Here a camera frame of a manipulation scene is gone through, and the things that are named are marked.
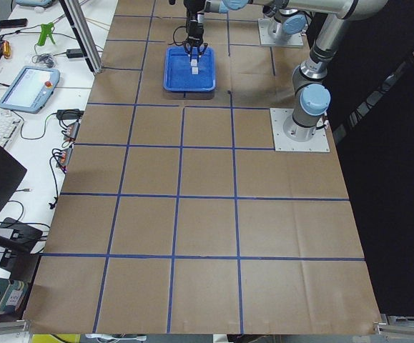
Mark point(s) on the lower usb hub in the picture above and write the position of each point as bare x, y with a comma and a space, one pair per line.
62, 158

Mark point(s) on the black power adapter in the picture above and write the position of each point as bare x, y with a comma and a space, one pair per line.
74, 53

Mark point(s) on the blue plastic tray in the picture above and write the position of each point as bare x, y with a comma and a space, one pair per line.
178, 72

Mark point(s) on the black box with cables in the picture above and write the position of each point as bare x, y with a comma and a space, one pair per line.
19, 237

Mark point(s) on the aluminium frame post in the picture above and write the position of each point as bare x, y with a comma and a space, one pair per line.
76, 18

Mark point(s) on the usb hub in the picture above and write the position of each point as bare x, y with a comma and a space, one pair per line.
62, 158
71, 131

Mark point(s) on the black smartphone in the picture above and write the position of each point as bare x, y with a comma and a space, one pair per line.
13, 23

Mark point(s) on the blue teach pendant tablet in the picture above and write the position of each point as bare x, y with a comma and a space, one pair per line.
30, 90

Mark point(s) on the upper usb hub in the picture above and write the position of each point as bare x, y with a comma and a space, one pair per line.
71, 131

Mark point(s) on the brown paper table cover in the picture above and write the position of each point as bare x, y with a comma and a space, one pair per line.
177, 215

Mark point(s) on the green hand tool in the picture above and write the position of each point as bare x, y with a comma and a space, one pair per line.
46, 33

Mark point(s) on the white keyboard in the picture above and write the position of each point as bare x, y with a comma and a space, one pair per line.
9, 127

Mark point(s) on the orange black device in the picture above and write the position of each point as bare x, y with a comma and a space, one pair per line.
5, 49

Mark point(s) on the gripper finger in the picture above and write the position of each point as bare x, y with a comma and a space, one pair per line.
201, 50
188, 49

